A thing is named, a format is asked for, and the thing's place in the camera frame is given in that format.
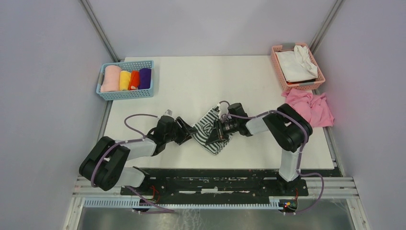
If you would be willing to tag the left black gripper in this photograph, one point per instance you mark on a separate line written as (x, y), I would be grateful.
(186, 131)

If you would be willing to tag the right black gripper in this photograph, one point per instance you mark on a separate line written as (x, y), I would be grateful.
(217, 133)

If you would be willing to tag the green white striped towel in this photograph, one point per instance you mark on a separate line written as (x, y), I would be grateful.
(204, 128)

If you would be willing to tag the purple towel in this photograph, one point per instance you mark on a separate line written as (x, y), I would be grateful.
(145, 75)

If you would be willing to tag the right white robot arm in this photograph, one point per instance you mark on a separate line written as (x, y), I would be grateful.
(290, 130)

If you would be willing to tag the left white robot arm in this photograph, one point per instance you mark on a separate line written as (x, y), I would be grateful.
(105, 167)

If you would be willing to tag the red rolled towel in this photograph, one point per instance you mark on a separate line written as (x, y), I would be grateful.
(134, 80)

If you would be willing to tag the yellow rolled towel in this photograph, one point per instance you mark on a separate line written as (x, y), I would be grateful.
(124, 80)

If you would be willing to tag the blue plastic basket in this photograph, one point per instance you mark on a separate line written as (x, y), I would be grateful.
(125, 95)

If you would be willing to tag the pink rolled towel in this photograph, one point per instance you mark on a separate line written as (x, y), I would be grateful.
(111, 79)

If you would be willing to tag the pink crumpled towel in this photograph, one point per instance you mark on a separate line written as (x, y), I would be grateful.
(312, 107)

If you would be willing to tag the white folded cloth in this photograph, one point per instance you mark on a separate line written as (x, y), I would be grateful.
(296, 65)

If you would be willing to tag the pink plastic basket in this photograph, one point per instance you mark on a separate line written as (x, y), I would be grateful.
(301, 85)

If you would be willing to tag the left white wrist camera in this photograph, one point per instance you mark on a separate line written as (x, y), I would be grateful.
(168, 113)

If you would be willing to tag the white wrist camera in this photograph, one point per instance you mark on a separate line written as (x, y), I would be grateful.
(217, 110)
(168, 113)

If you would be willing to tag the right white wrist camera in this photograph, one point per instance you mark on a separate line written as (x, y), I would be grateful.
(217, 110)

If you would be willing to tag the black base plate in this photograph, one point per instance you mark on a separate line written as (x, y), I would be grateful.
(227, 186)

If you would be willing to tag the aluminium frame rails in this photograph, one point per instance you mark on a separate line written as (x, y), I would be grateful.
(341, 210)

